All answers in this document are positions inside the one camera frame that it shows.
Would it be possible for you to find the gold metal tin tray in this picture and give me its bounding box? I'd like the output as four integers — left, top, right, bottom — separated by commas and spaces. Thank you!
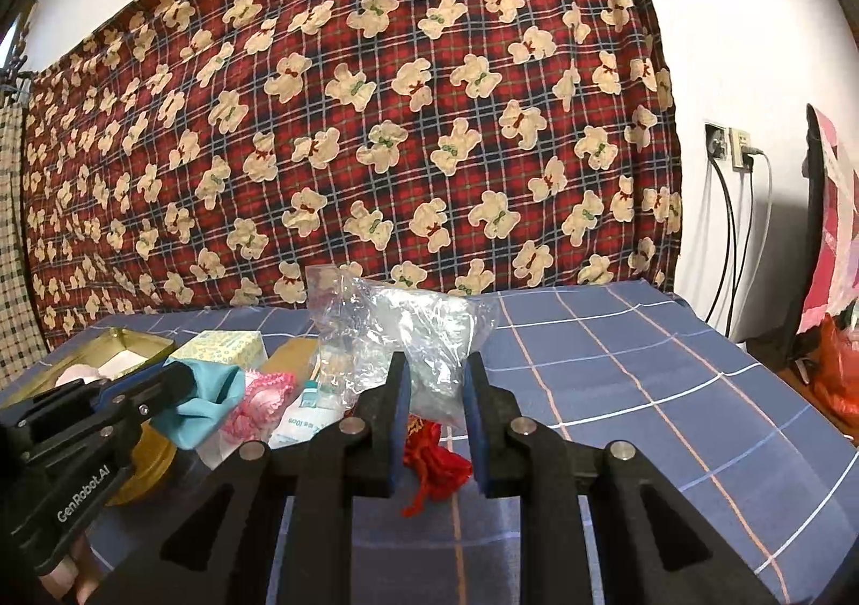
2, 327, 176, 406

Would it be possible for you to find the clear plastic bag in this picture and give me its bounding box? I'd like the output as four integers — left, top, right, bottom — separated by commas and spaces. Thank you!
306, 265, 498, 428

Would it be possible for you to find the blue checked tablecloth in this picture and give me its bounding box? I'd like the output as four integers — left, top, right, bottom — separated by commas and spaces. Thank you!
2, 281, 857, 603

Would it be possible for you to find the red plaid teddy bear blanket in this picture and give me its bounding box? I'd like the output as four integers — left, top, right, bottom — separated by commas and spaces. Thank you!
23, 0, 683, 346

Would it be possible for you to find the red gold drawstring pouch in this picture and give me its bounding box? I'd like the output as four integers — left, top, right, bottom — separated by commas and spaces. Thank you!
402, 414, 473, 517

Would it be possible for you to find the pink patterned bag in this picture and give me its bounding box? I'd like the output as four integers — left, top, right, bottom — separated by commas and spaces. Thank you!
798, 105, 857, 333

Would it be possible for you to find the person's left hand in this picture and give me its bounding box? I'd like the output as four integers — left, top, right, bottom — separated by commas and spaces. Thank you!
39, 535, 102, 605

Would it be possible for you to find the teal cloth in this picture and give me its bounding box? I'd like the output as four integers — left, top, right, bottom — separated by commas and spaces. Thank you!
151, 356, 245, 451

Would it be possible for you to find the beige checked cloth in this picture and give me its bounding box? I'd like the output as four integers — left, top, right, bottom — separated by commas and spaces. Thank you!
0, 104, 47, 388

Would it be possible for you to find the black power cable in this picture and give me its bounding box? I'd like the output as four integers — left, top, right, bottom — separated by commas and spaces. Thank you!
703, 154, 758, 338

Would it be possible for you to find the wall power socket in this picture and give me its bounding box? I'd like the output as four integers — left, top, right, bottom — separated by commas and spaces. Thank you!
705, 122, 754, 173

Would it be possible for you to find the gold round tin lid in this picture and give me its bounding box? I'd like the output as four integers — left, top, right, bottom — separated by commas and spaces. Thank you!
108, 423, 176, 506

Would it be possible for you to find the cotton swab pack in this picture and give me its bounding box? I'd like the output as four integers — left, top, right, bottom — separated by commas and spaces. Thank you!
268, 381, 356, 449

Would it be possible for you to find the pink crochet cloth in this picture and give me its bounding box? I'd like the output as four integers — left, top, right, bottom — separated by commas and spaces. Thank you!
221, 369, 299, 442

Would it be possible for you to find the orange plastic bag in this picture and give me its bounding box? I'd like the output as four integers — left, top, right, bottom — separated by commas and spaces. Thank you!
811, 316, 859, 435

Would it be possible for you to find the brown cardboard piece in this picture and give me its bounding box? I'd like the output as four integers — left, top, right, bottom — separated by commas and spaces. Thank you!
259, 338, 317, 383

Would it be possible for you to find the green patterned tissue box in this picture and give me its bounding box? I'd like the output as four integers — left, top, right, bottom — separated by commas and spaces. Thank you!
170, 330, 268, 369

